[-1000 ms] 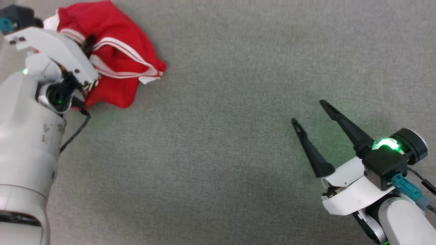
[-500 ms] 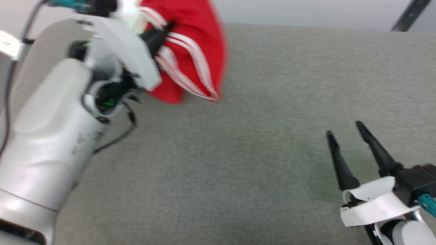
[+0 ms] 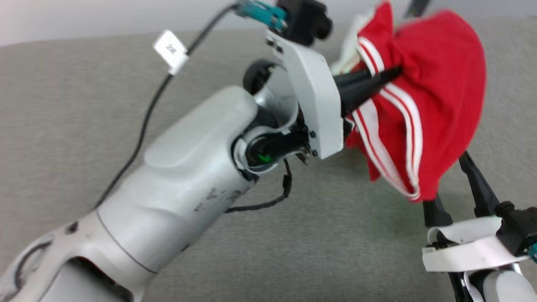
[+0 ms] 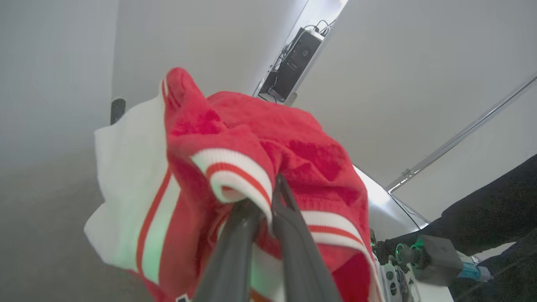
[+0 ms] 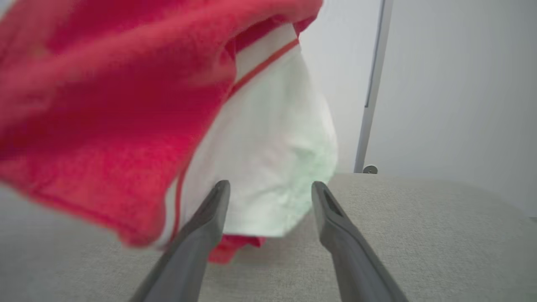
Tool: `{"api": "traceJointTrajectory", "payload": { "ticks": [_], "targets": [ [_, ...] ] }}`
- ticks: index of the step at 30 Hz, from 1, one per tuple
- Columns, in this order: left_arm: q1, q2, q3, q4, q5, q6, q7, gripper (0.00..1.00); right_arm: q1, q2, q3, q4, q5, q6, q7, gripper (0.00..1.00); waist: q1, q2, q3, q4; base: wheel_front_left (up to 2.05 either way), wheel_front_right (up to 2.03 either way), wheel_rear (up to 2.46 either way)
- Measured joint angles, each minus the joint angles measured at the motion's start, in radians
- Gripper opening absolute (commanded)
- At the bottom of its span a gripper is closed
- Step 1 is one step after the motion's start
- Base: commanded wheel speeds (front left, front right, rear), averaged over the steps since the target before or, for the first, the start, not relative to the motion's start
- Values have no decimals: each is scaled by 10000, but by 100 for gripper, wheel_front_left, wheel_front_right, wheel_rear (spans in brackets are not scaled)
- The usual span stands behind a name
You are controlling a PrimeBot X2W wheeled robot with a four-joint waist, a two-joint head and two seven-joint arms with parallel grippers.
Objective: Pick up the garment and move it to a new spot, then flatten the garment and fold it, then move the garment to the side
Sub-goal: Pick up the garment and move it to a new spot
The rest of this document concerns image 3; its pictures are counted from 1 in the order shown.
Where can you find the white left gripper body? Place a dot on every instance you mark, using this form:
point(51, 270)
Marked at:
point(319, 105)

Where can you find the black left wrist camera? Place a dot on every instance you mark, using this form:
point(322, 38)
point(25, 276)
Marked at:
point(304, 19)

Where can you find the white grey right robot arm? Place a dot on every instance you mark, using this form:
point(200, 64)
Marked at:
point(503, 289)

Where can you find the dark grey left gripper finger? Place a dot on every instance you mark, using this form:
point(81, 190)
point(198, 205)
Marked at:
point(361, 96)
point(350, 79)

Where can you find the black background bar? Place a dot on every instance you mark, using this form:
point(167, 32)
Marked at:
point(416, 7)

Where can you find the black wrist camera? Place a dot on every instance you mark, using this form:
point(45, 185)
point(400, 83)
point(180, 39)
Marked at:
point(518, 228)
point(304, 19)

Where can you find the red garment with white stripes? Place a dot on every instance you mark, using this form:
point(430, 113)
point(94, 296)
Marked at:
point(444, 84)

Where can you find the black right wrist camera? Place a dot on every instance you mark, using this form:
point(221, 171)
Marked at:
point(518, 228)

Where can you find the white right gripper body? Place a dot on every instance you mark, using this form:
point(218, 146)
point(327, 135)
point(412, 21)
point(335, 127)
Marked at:
point(461, 253)

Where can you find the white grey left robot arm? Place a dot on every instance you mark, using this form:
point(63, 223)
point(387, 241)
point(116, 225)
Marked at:
point(188, 167)

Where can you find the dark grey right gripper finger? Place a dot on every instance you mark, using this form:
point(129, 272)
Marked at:
point(436, 214)
point(482, 197)

